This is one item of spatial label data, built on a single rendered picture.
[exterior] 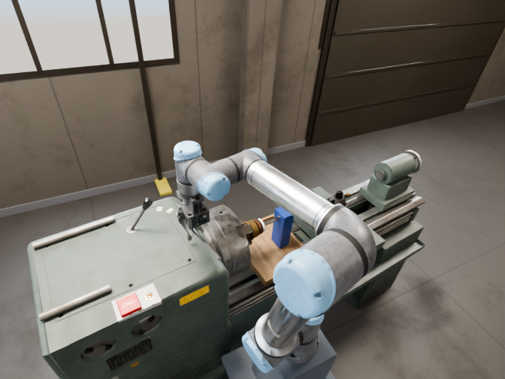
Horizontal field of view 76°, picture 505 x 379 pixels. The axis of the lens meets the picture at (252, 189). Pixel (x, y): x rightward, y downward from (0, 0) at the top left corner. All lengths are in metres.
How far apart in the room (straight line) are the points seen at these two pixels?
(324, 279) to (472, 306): 2.61
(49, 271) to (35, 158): 2.17
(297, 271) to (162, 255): 0.72
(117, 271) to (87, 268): 0.10
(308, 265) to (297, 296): 0.07
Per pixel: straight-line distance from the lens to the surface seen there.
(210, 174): 0.83
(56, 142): 3.31
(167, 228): 1.31
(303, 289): 0.60
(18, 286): 3.08
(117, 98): 3.15
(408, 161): 2.17
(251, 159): 0.89
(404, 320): 2.80
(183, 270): 1.17
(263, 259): 1.68
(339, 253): 0.62
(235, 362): 1.56
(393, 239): 2.28
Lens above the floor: 2.19
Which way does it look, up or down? 39 degrees down
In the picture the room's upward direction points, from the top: 4 degrees clockwise
